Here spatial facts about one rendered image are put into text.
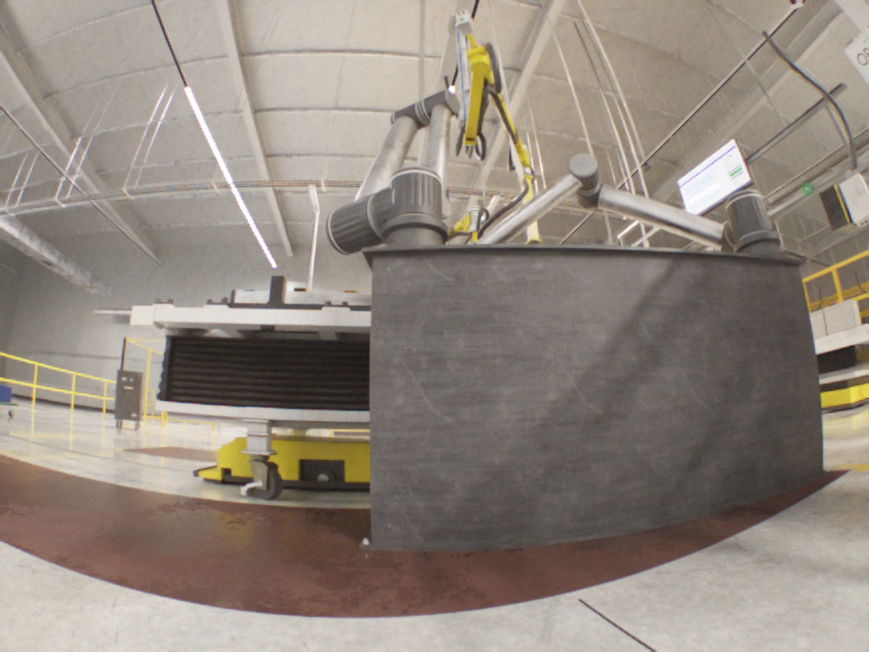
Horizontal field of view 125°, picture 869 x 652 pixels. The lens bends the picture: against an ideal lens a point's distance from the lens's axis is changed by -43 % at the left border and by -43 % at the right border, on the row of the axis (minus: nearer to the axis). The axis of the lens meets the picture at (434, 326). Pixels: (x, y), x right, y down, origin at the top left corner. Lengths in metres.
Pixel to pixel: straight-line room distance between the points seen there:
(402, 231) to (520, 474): 0.84
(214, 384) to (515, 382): 1.49
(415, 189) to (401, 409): 0.73
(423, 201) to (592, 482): 1.05
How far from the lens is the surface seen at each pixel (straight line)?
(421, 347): 1.16
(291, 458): 2.14
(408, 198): 1.38
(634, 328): 1.31
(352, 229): 1.53
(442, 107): 2.11
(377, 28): 11.52
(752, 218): 1.93
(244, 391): 2.05
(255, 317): 1.75
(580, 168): 2.04
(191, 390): 2.15
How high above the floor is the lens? 0.38
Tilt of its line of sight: 14 degrees up
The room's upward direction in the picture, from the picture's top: 1 degrees counter-clockwise
